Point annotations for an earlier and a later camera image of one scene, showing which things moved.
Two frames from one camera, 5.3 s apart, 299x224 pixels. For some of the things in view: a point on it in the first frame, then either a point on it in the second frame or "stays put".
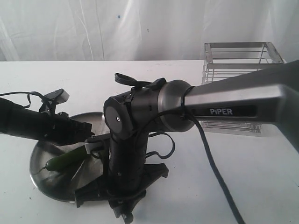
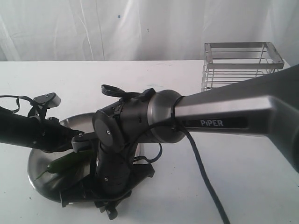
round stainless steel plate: (62, 183) stays put
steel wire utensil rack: (227, 60) stays put
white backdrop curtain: (97, 31) stays put
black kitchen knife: (124, 208) -> (112, 213)
